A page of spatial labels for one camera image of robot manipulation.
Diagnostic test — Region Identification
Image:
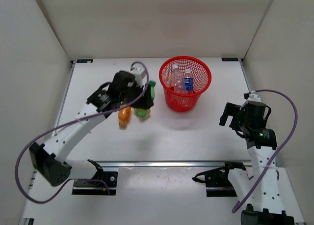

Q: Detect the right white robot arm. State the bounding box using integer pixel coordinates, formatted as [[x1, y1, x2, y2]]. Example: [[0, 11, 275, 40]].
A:
[[192, 101, 295, 225]]

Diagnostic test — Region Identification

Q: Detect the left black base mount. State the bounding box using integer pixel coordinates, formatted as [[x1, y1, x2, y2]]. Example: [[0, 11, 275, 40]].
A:
[[72, 167, 118, 196]]

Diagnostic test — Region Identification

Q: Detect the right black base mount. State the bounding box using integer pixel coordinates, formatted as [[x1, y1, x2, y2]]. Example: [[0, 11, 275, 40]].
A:
[[192, 167, 237, 197]]

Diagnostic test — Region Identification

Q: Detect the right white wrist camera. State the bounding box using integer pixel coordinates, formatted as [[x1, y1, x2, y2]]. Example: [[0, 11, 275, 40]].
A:
[[243, 91, 261, 102]]

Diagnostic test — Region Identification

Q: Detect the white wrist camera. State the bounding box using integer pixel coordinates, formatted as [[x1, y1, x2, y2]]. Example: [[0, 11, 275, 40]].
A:
[[131, 67, 146, 86], [243, 91, 261, 102]]

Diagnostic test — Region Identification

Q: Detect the right black table label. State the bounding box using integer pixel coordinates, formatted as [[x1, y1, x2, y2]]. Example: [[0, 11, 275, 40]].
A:
[[221, 57, 238, 62]]

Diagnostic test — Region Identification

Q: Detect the left black table label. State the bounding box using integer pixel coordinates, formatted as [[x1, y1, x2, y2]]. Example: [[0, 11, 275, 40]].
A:
[[76, 59, 93, 63]]

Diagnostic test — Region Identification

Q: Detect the large clear plastic bottle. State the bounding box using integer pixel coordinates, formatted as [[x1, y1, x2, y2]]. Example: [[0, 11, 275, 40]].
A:
[[171, 64, 187, 94]]

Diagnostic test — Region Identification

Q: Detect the green plastic bottle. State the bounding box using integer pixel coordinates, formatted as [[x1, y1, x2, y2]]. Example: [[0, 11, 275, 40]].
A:
[[134, 80, 156, 119]]

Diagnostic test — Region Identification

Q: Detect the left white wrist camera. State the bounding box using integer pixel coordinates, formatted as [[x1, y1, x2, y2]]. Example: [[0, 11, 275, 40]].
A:
[[131, 67, 146, 86]]

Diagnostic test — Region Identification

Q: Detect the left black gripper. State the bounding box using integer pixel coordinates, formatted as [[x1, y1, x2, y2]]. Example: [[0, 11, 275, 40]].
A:
[[120, 82, 154, 111]]

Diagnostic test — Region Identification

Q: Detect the orange juice bottle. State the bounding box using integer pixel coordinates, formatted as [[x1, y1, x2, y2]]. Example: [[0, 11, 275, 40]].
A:
[[118, 105, 131, 129]]

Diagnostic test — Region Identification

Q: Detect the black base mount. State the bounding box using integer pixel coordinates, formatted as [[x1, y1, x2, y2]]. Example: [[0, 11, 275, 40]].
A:
[[72, 167, 118, 196], [192, 167, 237, 197]]

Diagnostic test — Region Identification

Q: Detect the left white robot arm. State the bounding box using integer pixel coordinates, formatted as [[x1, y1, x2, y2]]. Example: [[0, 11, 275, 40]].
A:
[[29, 68, 154, 187]]

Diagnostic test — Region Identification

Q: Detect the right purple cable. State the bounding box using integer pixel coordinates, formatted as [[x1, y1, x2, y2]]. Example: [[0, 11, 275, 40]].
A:
[[232, 89, 299, 214]]

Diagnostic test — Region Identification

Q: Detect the black table label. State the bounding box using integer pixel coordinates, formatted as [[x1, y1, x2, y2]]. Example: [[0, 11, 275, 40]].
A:
[[221, 57, 238, 62], [76, 59, 93, 63]]

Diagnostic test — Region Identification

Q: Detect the clear bottle blue label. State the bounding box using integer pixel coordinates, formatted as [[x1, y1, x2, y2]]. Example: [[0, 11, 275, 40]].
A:
[[183, 68, 194, 94]]

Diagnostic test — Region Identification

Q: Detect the red plastic mesh basket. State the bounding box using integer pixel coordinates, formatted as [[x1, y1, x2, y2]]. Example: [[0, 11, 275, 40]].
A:
[[159, 56, 212, 112]]

